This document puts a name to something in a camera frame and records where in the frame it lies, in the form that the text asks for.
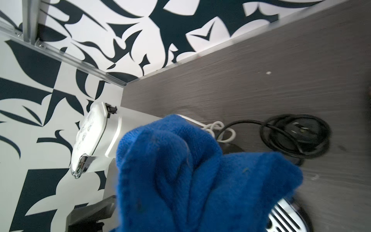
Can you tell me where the blue cloth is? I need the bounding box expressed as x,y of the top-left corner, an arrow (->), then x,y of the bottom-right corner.
116,115 -> 303,232

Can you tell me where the black coffee machine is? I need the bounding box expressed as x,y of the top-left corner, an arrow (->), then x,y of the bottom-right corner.
66,148 -> 313,232

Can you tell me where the white coffee machine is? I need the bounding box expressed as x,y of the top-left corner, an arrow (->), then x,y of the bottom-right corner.
70,101 -> 160,179

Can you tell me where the white power cable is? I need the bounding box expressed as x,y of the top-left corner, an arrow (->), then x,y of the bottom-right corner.
201,121 -> 237,143

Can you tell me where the black power cable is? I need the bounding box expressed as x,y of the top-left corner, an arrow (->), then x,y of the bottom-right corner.
215,113 -> 332,160

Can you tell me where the aluminium cage frame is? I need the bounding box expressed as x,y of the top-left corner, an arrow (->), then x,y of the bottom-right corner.
1,1 -> 127,88

